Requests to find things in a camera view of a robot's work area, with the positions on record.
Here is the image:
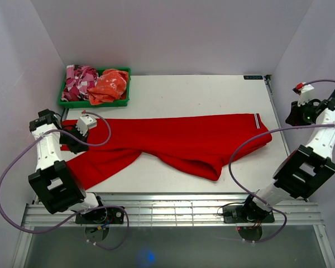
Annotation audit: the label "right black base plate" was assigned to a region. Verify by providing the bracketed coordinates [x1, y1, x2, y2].
[222, 204, 275, 223]

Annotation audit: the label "red trousers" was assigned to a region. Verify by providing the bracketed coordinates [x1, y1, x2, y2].
[68, 113, 272, 189]

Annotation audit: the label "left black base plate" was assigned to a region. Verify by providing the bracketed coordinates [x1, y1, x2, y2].
[75, 208, 124, 225]

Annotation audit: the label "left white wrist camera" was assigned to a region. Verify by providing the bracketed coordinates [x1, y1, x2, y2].
[75, 112, 98, 136]

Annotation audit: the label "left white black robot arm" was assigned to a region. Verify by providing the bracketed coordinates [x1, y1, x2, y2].
[28, 109, 107, 223]

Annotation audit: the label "aluminium frame rail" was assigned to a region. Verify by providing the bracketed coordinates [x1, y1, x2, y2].
[21, 192, 324, 227]

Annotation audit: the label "orange crumpled garment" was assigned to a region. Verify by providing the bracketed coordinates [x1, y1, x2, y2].
[87, 69, 129, 106]

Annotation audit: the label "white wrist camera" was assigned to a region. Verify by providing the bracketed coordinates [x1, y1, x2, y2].
[75, 112, 98, 136]
[293, 83, 314, 107]

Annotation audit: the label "green plastic tray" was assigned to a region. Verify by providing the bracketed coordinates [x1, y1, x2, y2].
[58, 67, 131, 109]

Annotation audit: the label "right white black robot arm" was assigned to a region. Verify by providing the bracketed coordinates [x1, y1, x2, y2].
[241, 85, 335, 222]

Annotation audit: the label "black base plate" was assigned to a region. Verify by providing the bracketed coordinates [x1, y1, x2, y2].
[75, 208, 124, 225]
[222, 204, 275, 223]

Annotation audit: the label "pink patterned garment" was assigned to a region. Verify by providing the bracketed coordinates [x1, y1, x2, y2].
[60, 65, 98, 102]

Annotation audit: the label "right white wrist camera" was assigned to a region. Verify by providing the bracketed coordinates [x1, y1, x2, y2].
[293, 83, 314, 107]

